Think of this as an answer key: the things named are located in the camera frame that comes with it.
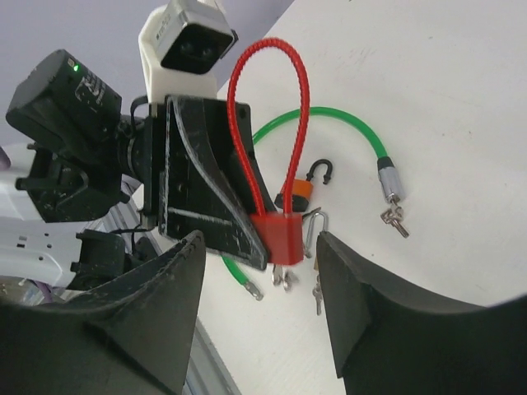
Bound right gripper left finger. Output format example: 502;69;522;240
1;230;206;394

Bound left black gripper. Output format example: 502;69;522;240
119;95;269;271

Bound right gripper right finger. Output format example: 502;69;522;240
316;231;526;394

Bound small silver keys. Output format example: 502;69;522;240
272;265;299;293
312;274;323;316

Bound red cable seal tag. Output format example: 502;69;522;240
226;37;310;265

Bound orange black padlock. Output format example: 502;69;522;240
292;158;333;212

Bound brass padlock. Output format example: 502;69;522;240
302;210;329;273

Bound green cable bike lock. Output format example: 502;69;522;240
220;105;407;301

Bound black-headed key pair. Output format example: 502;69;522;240
301;207;321;222

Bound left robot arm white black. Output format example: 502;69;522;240
6;49;270;270

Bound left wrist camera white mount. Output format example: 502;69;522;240
138;0;238;105

